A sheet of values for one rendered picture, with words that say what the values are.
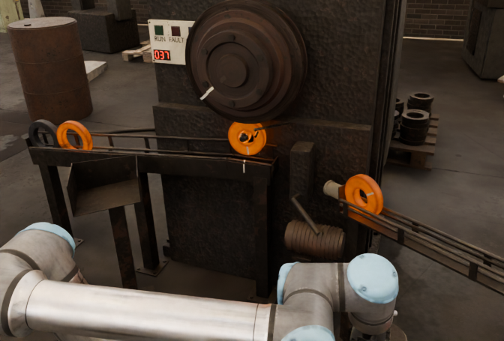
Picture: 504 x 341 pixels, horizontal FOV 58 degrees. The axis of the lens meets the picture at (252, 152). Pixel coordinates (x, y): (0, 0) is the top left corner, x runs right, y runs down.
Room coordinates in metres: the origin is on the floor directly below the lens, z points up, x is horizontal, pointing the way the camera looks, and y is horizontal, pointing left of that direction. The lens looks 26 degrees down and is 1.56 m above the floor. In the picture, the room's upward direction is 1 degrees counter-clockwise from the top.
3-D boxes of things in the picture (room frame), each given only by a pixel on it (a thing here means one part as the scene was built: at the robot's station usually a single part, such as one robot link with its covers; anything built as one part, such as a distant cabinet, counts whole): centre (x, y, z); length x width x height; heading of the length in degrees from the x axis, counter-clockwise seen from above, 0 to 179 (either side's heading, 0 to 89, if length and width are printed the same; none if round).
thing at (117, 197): (1.63, 0.59, 0.36); 0.26 x 0.20 x 0.72; 104
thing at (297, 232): (1.47, -0.24, 0.27); 0.22 x 0.13 x 0.53; 69
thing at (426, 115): (3.47, -0.88, 0.22); 1.20 x 0.81 x 0.44; 67
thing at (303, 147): (1.64, -0.20, 0.68); 0.11 x 0.08 x 0.24; 159
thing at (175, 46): (1.94, 0.30, 1.15); 0.26 x 0.02 x 0.18; 69
